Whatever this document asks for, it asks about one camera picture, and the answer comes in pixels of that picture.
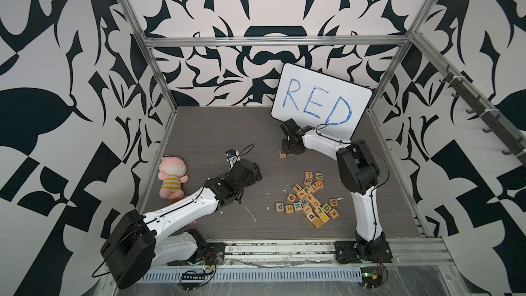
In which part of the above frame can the wooden block letter D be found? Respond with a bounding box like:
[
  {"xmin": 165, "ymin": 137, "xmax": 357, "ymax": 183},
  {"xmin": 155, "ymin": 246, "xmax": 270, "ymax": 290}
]
[{"xmin": 322, "ymin": 204, "xmax": 332, "ymax": 213}]

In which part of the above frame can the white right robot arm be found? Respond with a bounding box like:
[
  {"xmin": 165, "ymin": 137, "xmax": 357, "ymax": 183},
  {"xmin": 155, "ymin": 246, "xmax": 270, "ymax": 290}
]
[{"xmin": 280, "ymin": 119, "xmax": 393, "ymax": 264}]

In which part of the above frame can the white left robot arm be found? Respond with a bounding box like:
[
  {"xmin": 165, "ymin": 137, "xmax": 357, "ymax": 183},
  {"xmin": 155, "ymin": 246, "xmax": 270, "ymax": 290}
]
[{"xmin": 101, "ymin": 159, "xmax": 262, "ymax": 289}]

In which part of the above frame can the wooden block letter G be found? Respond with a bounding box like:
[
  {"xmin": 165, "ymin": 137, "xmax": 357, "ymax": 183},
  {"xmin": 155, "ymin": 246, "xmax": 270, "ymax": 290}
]
[{"xmin": 287, "ymin": 193, "xmax": 297, "ymax": 204}]

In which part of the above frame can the white whiteboard with RED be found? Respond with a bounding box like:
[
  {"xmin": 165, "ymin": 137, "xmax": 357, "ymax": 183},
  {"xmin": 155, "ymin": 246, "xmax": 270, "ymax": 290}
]
[{"xmin": 271, "ymin": 64, "xmax": 373, "ymax": 141}]

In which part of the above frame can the wooden block letter H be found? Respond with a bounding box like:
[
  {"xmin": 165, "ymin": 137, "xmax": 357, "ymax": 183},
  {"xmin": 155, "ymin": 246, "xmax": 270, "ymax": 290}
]
[{"xmin": 285, "ymin": 204, "xmax": 295, "ymax": 215}]

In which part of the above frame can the wooden block letter J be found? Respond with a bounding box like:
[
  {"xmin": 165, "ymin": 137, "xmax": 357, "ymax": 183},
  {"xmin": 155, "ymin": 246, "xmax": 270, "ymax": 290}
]
[{"xmin": 315, "ymin": 207, "xmax": 325, "ymax": 216}]

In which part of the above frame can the pink plush toy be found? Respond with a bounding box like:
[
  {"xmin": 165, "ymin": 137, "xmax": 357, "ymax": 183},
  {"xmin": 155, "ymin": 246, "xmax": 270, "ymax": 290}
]
[{"xmin": 158, "ymin": 156, "xmax": 189, "ymax": 202}]

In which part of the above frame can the yellow faced wooden block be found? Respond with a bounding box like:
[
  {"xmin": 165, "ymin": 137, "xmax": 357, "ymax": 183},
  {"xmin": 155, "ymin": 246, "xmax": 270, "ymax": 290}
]
[{"xmin": 311, "ymin": 217, "xmax": 323, "ymax": 228}]

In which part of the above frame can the left circuit board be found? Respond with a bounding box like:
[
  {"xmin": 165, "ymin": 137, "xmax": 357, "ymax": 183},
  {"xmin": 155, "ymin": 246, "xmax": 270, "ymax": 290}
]
[{"xmin": 179, "ymin": 271, "xmax": 216, "ymax": 292}]

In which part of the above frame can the circuit board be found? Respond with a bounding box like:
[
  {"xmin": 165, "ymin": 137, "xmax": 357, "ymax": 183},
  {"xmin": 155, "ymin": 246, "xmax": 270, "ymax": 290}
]
[
  {"xmin": 360, "ymin": 266, "xmax": 388, "ymax": 289},
  {"xmin": 179, "ymin": 271, "xmax": 216, "ymax": 292}
]

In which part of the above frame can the right circuit board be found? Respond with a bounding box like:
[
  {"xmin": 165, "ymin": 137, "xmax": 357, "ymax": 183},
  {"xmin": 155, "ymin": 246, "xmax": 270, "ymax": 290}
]
[{"xmin": 360, "ymin": 266, "xmax": 388, "ymax": 289}]

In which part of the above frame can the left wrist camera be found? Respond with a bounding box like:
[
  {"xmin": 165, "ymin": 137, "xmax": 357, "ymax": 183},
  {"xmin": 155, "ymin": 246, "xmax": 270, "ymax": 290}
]
[{"xmin": 225, "ymin": 149, "xmax": 240, "ymax": 168}]

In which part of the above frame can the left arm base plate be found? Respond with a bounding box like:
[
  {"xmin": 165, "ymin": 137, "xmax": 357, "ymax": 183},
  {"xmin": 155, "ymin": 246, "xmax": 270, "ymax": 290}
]
[{"xmin": 167, "ymin": 243, "xmax": 226, "ymax": 267}]

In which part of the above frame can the aluminium frame crossbar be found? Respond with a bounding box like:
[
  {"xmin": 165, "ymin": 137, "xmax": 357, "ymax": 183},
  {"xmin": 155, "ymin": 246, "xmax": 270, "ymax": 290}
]
[{"xmin": 143, "ymin": 35, "xmax": 408, "ymax": 48}]

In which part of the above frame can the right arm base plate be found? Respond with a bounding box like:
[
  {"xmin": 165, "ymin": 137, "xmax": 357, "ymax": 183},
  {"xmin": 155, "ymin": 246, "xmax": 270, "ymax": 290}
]
[{"xmin": 334, "ymin": 238, "xmax": 393, "ymax": 264}]

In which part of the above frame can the white perforated cable duct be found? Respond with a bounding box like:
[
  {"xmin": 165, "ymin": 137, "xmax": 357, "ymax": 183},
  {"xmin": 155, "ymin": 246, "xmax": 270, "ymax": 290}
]
[{"xmin": 139, "ymin": 267, "xmax": 362, "ymax": 283}]

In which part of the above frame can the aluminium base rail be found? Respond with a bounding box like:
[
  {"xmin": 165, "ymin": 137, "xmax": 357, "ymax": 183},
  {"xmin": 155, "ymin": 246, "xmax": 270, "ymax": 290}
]
[{"xmin": 151, "ymin": 238, "xmax": 454, "ymax": 268}]

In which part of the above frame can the black hook rack rail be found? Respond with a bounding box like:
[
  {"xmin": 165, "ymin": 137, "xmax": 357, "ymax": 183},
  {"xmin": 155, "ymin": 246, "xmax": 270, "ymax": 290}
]
[{"xmin": 441, "ymin": 64, "xmax": 525, "ymax": 166}]

